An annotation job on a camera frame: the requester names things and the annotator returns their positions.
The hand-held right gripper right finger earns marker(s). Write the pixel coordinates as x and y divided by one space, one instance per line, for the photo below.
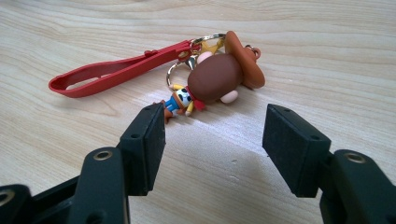
295 149

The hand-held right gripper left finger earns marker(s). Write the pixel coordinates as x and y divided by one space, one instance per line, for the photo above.
141 155

